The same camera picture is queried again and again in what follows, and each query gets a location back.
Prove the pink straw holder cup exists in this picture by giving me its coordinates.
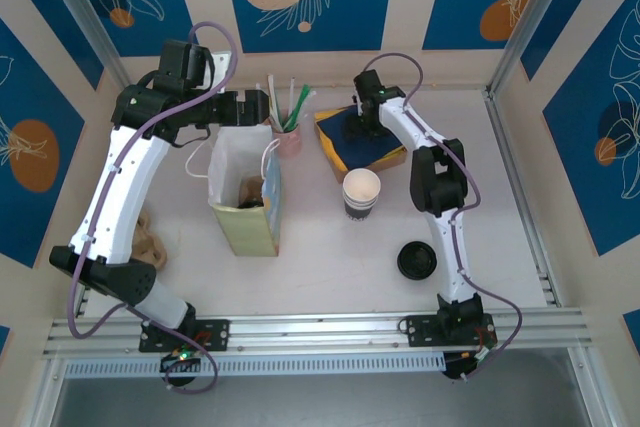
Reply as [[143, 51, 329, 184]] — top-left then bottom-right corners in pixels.
[[271, 119, 303, 159]]

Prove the printed paper gift bag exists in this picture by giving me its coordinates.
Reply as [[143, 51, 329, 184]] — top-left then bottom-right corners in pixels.
[[184, 124, 283, 258]]

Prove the white paper coffee cup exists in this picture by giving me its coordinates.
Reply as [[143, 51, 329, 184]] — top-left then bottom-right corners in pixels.
[[342, 168, 381, 204]]

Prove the green and white wrapped straw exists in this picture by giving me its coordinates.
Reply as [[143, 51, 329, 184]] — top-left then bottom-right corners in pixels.
[[294, 89, 317, 123]]

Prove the beige pulp cup carrier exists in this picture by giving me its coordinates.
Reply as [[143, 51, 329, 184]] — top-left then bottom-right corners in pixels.
[[130, 211, 169, 269]]

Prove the grey metal panel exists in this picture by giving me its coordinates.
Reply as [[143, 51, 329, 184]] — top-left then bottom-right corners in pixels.
[[47, 349, 609, 427]]

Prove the thin black left gripper cable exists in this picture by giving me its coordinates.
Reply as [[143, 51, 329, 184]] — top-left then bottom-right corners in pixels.
[[172, 125, 212, 147]]

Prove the aluminium front rail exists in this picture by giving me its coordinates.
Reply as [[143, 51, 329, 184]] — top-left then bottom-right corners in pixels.
[[42, 305, 594, 361]]

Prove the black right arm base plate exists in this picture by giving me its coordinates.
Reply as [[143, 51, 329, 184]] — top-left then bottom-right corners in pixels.
[[402, 314, 497, 349]]

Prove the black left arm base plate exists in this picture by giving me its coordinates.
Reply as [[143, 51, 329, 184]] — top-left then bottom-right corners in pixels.
[[138, 318, 231, 354]]

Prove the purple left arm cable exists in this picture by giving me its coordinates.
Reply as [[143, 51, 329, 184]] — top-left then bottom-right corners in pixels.
[[66, 21, 239, 395]]

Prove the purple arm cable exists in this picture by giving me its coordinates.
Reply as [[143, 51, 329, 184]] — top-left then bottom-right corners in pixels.
[[362, 53, 524, 383], [66, 21, 239, 395]]

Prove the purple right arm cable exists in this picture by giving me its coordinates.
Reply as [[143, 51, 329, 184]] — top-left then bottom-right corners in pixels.
[[362, 53, 524, 383]]

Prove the white slotted cable duct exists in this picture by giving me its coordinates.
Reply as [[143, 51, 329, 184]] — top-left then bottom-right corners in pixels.
[[63, 351, 447, 380]]

